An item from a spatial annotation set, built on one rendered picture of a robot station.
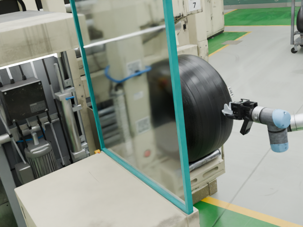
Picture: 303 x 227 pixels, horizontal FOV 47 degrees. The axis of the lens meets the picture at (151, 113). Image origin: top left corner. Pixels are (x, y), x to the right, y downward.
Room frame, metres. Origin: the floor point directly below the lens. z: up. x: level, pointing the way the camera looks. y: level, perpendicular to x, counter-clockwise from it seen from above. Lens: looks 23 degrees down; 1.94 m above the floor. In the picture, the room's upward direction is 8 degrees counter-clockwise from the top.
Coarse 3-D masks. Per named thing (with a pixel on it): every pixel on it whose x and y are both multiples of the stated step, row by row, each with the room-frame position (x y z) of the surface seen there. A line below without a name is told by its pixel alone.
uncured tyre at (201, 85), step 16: (192, 64) 1.71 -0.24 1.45; (208, 64) 1.73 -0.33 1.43; (192, 80) 1.60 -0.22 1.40; (208, 80) 1.63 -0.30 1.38; (192, 96) 1.54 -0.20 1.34; (208, 96) 1.56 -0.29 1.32; (224, 96) 1.60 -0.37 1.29; (192, 112) 1.51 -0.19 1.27; (208, 112) 1.52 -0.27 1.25; (192, 128) 1.50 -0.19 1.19; (208, 128) 1.51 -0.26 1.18; (224, 128) 1.57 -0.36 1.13; (192, 144) 1.51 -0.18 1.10; (208, 144) 1.53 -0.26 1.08; (192, 160) 1.58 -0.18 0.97
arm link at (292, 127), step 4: (292, 116) 1.39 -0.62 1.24; (296, 116) 1.38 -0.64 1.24; (300, 116) 1.37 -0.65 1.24; (292, 120) 1.37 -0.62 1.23; (296, 120) 1.37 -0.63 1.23; (300, 120) 1.36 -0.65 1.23; (292, 124) 1.37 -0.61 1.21; (296, 124) 1.36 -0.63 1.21; (300, 124) 1.35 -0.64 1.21; (288, 128) 1.37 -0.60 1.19; (292, 128) 1.36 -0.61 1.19; (296, 128) 1.36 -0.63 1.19; (300, 128) 1.35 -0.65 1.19
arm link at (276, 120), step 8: (264, 112) 1.32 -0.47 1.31; (272, 112) 1.29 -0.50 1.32; (280, 112) 1.27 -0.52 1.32; (288, 112) 1.28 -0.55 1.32; (264, 120) 1.31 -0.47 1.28; (272, 120) 1.27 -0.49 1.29; (280, 120) 1.25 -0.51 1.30; (288, 120) 1.27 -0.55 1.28; (272, 128) 1.28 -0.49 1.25; (280, 128) 1.27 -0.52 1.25
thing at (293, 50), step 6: (294, 0) 6.47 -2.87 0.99; (294, 6) 6.48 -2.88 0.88; (294, 12) 6.48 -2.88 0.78; (300, 12) 6.44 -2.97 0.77; (300, 18) 6.38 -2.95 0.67; (300, 24) 6.37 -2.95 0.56; (300, 30) 6.42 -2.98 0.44; (300, 36) 6.39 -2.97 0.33; (294, 42) 6.45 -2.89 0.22; (300, 42) 6.39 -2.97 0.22; (294, 48) 6.46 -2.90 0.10
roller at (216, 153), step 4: (212, 152) 1.71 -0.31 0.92; (216, 152) 1.71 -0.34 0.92; (204, 156) 1.67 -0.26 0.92; (208, 156) 1.68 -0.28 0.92; (212, 156) 1.69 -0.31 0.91; (216, 156) 1.70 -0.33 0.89; (196, 160) 1.64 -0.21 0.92; (200, 160) 1.65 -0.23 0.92; (204, 160) 1.65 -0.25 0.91; (208, 160) 1.67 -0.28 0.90; (192, 164) 1.62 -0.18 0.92; (196, 164) 1.62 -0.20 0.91; (200, 164) 1.63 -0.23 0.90; (192, 168) 1.60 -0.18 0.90
